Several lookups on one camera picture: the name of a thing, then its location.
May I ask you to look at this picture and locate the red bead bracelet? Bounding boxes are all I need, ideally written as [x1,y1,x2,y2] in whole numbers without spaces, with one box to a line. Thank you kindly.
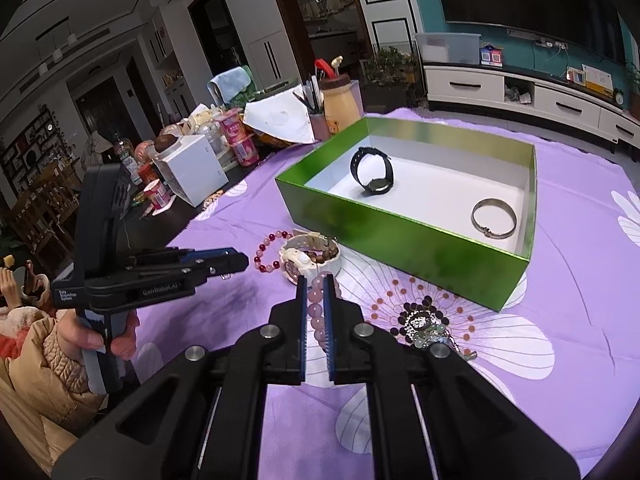
[256,230,296,275]

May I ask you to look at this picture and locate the light blue towel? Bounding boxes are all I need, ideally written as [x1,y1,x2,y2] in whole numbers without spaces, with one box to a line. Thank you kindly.
[207,66,253,106]

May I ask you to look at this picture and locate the black wristwatch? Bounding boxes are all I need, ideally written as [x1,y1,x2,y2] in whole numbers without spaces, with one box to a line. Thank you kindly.
[350,146,396,196]

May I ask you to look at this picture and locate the yellow bear jar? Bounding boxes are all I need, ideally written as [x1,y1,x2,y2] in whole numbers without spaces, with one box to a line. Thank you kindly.
[320,74,362,133]

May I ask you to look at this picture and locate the pink bead bracelet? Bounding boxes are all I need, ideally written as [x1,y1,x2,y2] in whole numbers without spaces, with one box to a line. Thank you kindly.
[306,272,346,356]

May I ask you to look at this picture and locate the person's left hand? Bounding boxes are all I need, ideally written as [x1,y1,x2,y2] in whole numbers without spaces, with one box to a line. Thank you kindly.
[56,307,140,361]

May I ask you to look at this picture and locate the orange snack bag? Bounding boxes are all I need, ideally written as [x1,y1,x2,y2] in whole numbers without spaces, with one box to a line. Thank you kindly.
[252,127,296,149]

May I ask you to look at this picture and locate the clear plastic storage bin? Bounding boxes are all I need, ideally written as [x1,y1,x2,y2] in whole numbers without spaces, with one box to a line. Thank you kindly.
[415,31,482,66]

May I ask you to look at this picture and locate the green cardboard box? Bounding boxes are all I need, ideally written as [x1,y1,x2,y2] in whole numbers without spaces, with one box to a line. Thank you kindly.
[275,115,538,313]

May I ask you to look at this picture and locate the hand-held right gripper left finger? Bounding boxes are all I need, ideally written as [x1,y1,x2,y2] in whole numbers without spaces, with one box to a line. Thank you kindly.
[52,275,308,480]

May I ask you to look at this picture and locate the pen holder with pens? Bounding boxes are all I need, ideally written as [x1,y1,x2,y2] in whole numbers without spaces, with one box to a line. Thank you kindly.
[295,76,332,142]

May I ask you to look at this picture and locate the green potted plant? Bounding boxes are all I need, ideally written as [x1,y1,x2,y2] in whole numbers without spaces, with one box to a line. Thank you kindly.
[362,46,418,88]

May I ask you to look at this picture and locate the small potted plant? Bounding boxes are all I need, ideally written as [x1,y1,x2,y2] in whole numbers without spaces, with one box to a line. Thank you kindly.
[625,62,640,121]

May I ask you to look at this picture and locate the person's left forearm beige sleeve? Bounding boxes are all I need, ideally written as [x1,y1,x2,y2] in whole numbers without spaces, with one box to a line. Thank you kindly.
[0,305,108,476]

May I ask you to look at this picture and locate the brown wooden bead bracelet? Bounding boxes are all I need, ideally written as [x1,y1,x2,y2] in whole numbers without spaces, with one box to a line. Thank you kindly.
[300,247,341,266]

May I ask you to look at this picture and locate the white square box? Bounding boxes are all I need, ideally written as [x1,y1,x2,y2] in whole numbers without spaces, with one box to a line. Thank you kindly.
[152,135,230,207]

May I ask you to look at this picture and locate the white television cabinet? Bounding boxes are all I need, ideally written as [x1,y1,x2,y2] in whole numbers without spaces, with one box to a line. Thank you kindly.
[422,60,640,151]

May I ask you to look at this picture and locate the purple floral tablecloth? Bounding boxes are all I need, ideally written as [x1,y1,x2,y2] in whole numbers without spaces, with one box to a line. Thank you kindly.
[132,105,640,466]

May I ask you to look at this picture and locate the beige bead bracelet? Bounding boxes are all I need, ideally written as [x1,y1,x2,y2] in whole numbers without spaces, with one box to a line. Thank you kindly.
[279,232,343,286]

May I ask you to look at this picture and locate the small red white cup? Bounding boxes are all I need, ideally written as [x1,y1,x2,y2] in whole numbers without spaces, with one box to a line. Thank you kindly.
[144,180,176,211]

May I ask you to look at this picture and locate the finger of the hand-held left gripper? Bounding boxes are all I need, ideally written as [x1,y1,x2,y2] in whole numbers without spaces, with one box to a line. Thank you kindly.
[125,247,237,268]
[165,253,250,287]

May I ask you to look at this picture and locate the wooden chair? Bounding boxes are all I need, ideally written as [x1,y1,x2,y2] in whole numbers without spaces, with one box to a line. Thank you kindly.
[15,160,83,261]

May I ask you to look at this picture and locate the yellow desk calendar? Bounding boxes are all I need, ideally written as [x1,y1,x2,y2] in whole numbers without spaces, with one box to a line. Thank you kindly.
[580,64,615,98]

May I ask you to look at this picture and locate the green bead bracelet with charm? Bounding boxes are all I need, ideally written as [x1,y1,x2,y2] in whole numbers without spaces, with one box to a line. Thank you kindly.
[407,322,478,361]

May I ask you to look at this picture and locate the silver bangle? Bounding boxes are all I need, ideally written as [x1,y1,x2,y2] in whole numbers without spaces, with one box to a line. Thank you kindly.
[471,199,518,239]

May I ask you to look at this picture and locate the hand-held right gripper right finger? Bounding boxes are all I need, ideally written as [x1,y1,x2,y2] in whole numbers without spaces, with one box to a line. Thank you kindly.
[322,272,581,480]

